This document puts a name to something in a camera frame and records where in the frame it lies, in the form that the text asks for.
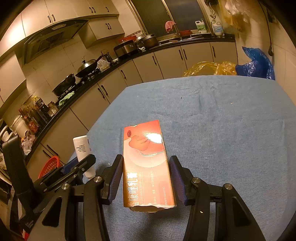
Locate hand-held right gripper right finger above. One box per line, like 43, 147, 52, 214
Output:
169, 156, 266, 241

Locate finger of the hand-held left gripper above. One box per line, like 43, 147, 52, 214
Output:
45, 154, 97, 186

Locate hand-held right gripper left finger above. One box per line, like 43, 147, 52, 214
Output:
25, 154, 124, 241

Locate red plastic basket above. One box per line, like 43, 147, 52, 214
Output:
38, 155, 61, 179

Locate white lotion bottle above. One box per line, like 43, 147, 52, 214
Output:
73, 136, 96, 179

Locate orange snack packet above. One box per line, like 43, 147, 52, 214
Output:
122, 120, 177, 213

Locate row of condiment bottles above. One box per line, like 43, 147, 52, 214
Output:
18, 96, 58, 135

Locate green cloth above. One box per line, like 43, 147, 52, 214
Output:
58, 91, 75, 107

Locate black frying pan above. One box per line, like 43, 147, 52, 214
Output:
52, 74, 77, 96

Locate wok with metal lid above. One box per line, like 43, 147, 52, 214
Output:
75, 54, 103, 78

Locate clear plastic bag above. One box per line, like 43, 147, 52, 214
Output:
97, 59, 111, 70

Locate yellow plastic bag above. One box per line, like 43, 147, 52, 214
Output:
184, 61, 237, 77

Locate cream lower kitchen cabinets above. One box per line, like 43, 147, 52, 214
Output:
25, 40, 238, 183

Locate steel electric cooker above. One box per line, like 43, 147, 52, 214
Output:
113, 40, 138, 59

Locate black range hood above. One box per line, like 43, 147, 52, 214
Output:
23, 20, 89, 64

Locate blue plastic bag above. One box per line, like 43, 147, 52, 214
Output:
235, 46, 275, 80

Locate stacked metal pots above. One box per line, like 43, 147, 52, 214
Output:
135, 34, 159, 49

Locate black kitchen countertop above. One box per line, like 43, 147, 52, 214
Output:
21, 35, 236, 163

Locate pink cloth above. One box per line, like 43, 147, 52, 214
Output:
165, 20, 176, 33

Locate blue label detergent bottle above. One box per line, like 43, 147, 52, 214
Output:
211, 20, 224, 35

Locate dark kitchen window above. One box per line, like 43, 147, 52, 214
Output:
128, 0, 213, 35

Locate hanging plastic bags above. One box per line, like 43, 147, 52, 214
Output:
218, 0, 251, 30

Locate cream upper wall cabinets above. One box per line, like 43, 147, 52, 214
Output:
0, 0, 125, 102

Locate black power cord with plug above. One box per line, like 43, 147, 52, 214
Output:
259, 0, 274, 56

